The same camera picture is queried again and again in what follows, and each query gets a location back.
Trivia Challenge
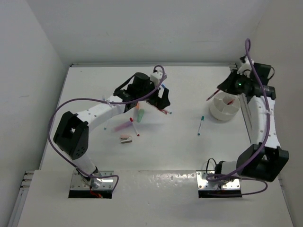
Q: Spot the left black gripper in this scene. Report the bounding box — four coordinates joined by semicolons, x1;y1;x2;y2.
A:
136;77;170;109

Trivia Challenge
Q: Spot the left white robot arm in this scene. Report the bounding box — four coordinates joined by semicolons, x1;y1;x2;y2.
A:
53;70;170;182

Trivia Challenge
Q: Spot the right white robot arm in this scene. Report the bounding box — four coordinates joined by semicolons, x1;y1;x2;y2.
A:
215;60;289;182

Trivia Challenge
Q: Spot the red ballpoint pen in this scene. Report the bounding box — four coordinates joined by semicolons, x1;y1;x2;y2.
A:
154;107;172;114

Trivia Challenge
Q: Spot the white round divided organizer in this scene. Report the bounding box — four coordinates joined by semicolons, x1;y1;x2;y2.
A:
209;92;241;121

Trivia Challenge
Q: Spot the green highlighter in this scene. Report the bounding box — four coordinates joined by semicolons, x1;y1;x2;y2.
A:
137;109;145;122

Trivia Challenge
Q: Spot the orange highlighter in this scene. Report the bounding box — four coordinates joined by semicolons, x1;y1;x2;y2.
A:
133;102;140;121

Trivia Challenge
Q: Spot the red capped white marker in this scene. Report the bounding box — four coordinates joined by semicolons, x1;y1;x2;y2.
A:
130;118;140;137

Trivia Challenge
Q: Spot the purple highlighter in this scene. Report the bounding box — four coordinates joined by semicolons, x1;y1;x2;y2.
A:
113;121;132;132

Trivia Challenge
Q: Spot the teal capped white marker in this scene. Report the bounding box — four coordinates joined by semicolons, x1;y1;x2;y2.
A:
197;116;205;136

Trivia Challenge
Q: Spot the pink mini stapler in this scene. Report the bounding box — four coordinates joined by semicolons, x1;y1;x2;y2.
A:
120;135;133;144

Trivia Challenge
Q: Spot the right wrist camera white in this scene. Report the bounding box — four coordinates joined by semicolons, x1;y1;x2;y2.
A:
237;55;251;76

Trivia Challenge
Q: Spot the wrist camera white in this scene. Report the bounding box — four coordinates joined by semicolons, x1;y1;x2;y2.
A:
150;71;167;86
237;55;251;76

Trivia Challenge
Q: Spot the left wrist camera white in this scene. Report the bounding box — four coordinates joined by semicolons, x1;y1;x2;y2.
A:
150;71;167;86

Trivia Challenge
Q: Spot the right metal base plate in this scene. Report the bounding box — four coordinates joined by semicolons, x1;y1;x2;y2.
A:
196;171;241;191

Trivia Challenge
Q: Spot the metal base plate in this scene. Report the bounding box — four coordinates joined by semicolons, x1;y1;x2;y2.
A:
196;171;241;191
70;170;114;191

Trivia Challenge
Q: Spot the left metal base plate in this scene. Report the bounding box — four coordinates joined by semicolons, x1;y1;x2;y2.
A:
70;170;114;191

